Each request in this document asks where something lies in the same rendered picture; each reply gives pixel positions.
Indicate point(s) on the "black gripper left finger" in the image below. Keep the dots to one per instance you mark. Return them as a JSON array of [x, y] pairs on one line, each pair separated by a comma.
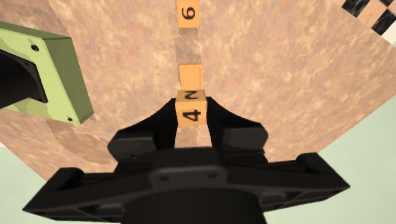
[[133, 147]]

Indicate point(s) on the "orange shallow tray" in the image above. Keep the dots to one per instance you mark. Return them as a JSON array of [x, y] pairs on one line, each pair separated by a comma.
[[191, 76]]

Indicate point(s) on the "orange cube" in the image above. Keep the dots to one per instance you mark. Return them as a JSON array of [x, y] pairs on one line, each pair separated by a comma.
[[188, 13], [191, 107]]

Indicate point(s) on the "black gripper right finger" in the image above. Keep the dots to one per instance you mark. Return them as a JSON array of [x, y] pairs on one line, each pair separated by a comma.
[[241, 140]]

